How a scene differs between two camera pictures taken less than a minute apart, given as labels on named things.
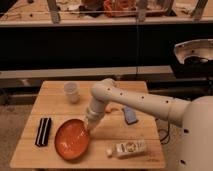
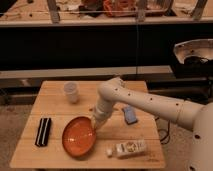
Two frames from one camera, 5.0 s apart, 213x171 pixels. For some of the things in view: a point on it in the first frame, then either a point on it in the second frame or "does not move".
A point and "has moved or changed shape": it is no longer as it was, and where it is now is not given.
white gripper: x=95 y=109 -> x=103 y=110
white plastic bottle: x=128 y=149 does not move
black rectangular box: x=42 y=138 does not move
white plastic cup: x=71 y=90 does not move
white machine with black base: x=196 y=58 does not move
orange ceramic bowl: x=72 y=139 has moved or changed shape
